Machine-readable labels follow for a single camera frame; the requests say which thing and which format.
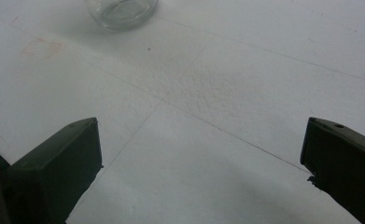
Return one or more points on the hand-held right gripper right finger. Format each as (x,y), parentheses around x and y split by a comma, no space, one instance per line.
(345,165)

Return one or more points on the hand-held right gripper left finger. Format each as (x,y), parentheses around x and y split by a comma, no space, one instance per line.
(58,174)

